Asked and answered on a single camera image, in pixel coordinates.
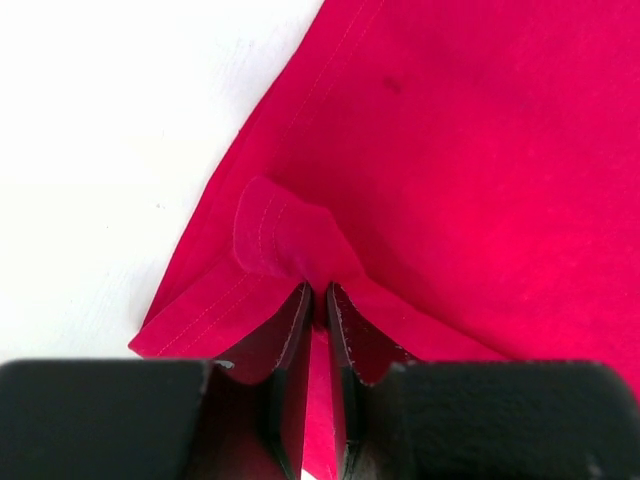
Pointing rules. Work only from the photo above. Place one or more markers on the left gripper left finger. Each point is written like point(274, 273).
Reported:
point(239, 415)

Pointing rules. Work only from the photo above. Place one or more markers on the pink red t shirt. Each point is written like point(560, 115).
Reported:
point(468, 173)

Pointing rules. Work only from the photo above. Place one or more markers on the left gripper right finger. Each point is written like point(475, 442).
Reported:
point(397, 417)

